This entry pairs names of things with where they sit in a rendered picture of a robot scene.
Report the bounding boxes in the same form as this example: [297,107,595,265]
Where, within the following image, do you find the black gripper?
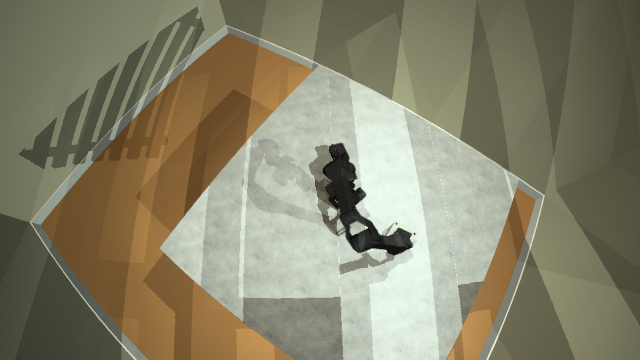
[323,167,367,205]

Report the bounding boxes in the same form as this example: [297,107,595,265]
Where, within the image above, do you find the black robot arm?
[325,142,413,256]

